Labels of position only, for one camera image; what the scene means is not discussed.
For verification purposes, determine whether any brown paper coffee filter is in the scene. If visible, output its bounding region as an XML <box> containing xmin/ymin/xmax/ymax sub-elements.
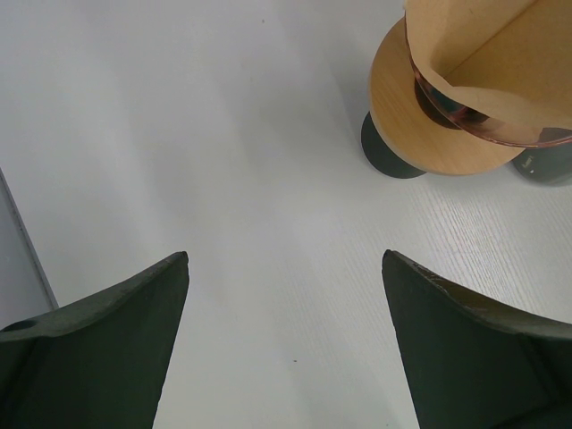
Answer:
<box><xmin>405</xmin><ymin>1</ymin><xmax>571</xmax><ymax>129</ymax></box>

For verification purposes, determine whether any wooden dripper ring holder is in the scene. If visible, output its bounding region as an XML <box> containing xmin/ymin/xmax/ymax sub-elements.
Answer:
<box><xmin>368</xmin><ymin>19</ymin><xmax>524</xmax><ymax>176</ymax></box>

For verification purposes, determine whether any red-rimmed glass carafe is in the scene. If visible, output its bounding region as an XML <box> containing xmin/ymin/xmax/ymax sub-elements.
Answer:
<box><xmin>360</xmin><ymin>112</ymin><xmax>425</xmax><ymax>180</ymax></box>

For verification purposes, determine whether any grey glass carafe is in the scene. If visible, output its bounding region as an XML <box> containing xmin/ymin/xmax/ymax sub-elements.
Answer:
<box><xmin>511</xmin><ymin>145</ymin><xmax>571</xmax><ymax>186</ymax></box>

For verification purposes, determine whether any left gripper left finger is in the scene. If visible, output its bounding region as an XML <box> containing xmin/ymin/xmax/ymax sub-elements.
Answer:
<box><xmin>1</xmin><ymin>252</ymin><xmax>189</xmax><ymax>428</ymax></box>

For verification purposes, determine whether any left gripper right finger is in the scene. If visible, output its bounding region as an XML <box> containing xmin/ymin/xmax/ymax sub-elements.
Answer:
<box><xmin>382</xmin><ymin>250</ymin><xmax>571</xmax><ymax>428</ymax></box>

